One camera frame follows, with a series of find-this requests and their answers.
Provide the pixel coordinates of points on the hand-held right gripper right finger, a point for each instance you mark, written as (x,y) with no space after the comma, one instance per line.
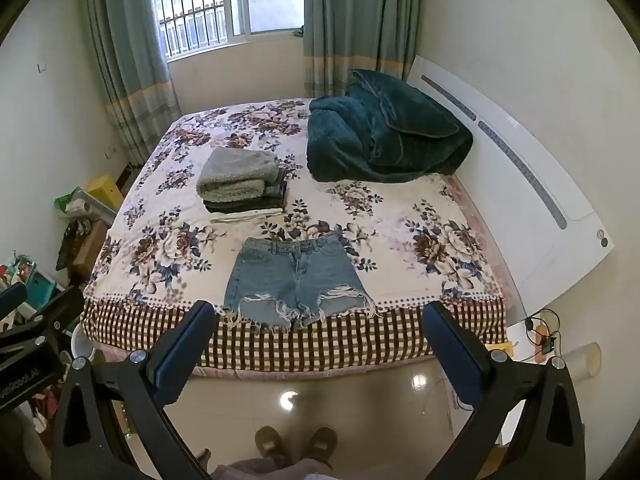
(454,357)

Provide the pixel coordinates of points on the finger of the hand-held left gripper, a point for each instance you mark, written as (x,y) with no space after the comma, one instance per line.
(12,297)
(47,317)

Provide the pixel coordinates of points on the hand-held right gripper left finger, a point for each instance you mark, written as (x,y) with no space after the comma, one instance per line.
(181,357)

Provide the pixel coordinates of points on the blue denim shorts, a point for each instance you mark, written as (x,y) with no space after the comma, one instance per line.
(292,280)

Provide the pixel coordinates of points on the teal storage box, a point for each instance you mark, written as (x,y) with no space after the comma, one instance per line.
(37,287)

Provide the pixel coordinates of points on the white round bowl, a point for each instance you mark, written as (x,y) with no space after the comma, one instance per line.
(82,347)

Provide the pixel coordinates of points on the brown cardboard box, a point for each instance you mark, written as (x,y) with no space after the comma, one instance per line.
(90,250)

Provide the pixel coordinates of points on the green and white bag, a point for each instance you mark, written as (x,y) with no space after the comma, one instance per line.
(75,204)

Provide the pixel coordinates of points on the person's left shoe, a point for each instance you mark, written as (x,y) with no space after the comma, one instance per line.
(272,442)

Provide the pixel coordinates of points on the person's shoe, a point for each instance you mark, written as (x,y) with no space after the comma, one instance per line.
(320,445)
(272,442)

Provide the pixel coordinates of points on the translucent plastic cup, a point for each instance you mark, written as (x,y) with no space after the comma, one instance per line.
(584,360)

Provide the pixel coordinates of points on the yellow box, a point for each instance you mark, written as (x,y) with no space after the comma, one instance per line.
(106,191)

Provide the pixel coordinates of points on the person's trouser legs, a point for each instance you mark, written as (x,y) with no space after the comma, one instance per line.
(275,470)

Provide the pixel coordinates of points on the bed with floral sheet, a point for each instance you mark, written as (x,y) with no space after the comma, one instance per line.
(400,215)

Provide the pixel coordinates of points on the folded white garment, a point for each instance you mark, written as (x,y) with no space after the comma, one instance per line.
(245,216)

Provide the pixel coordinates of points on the person's right shoe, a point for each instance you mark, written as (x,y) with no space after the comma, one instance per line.
(320,445)

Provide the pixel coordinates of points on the white headboard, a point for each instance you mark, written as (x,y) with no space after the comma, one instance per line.
(520,195)

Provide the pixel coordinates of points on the folded grey fleece garment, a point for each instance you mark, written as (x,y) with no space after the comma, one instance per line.
(235,172)

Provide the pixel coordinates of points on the teal quilted blanket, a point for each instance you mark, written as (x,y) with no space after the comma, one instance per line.
(385,135)

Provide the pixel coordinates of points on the teal striped curtain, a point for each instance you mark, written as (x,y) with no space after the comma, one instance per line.
(355,20)
(127,50)

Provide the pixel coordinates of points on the barred window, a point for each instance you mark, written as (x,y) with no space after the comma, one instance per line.
(220,5)

